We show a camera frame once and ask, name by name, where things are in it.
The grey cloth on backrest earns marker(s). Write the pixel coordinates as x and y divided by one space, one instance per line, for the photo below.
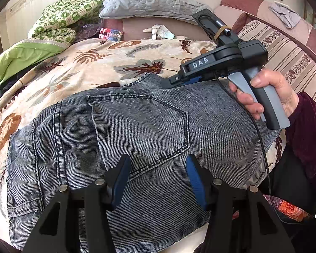
288 17

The green patterned quilt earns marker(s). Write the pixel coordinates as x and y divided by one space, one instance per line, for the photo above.
50 35

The black garment under quilt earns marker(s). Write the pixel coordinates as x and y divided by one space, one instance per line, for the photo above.
5 86

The grey denim pants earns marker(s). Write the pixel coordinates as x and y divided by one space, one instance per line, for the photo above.
76 140

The striped floral cushion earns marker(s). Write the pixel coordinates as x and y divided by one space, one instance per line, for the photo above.
284 56

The white glove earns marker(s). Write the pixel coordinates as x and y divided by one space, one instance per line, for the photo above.
159 32

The grey quilted pillow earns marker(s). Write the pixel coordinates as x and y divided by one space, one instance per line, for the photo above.
181 10

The beige leaf-pattern blanket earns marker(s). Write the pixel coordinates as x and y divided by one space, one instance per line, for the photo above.
92 64

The right forearm maroon sleeve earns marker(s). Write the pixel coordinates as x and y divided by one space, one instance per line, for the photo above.
301 134

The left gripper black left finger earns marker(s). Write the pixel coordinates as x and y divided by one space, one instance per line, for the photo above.
57 229

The small colourful box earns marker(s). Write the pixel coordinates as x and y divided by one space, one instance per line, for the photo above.
110 34

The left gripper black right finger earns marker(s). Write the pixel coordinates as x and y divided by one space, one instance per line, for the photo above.
240 221

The pink sofa backrest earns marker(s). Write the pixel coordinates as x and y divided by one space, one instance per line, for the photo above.
235 13

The person's right hand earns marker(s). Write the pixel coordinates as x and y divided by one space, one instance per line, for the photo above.
289 99

